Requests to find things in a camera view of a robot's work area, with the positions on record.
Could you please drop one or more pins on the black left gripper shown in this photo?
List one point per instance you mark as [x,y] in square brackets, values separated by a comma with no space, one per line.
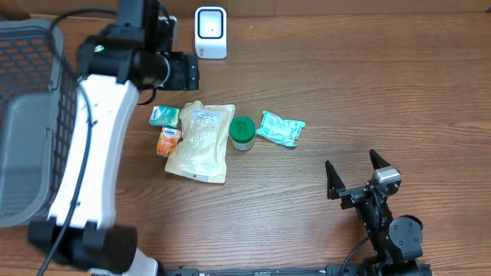
[179,81]

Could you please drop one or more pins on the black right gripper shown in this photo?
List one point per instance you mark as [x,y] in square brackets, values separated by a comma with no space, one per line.
[353,195]

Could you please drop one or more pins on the green tissue packet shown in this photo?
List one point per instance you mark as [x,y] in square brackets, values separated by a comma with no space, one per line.
[164,117]

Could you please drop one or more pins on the orange tissue packet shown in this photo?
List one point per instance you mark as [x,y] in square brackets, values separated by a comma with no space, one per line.
[168,140]

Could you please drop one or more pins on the teal wipes packet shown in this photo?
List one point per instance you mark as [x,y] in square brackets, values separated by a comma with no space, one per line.
[280,131]

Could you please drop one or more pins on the green lid jar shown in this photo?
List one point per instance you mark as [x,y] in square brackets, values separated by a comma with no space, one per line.
[242,133]

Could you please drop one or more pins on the beige pouch bag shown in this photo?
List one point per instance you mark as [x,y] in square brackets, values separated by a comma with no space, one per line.
[201,155]

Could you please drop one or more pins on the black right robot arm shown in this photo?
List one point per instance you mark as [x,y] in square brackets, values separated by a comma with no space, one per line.
[397,242]

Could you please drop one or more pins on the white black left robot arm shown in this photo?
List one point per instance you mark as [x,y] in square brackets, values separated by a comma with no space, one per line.
[131,55]

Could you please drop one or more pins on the white barcode scanner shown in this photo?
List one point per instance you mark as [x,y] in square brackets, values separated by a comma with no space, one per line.
[211,32]

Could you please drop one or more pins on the grey plastic basket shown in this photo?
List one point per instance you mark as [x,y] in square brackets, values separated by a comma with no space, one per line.
[38,110]

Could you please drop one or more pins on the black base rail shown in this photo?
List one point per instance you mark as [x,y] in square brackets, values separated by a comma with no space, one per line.
[329,270]

